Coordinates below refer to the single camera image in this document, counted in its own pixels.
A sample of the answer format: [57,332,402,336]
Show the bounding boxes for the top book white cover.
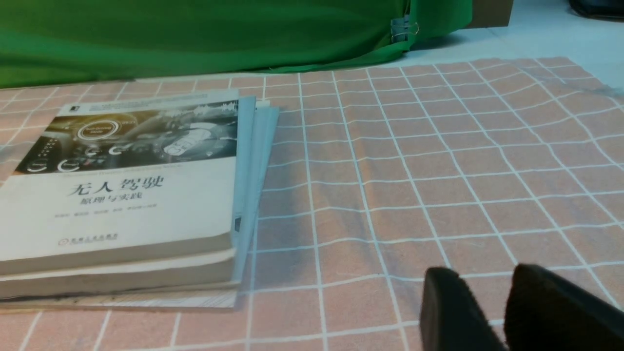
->
[0,90,239,276]

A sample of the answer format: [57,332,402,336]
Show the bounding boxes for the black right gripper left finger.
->
[420,267,506,351]

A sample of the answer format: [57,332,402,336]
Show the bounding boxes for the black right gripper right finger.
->
[504,264,624,351]

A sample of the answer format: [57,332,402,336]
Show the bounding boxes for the pink checkered tablecloth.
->
[1,58,623,351]

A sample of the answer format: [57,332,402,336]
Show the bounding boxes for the green backdrop cloth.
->
[0,0,472,88]

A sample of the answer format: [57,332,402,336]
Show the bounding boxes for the bottom thin booklet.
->
[1,100,279,314]

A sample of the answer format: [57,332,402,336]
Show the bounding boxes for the black object far corner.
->
[568,0,624,20]

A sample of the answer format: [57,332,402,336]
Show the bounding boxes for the metal binder clip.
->
[390,14,420,43]

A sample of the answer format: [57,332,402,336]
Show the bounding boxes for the brown cardboard box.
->
[466,0,513,29]

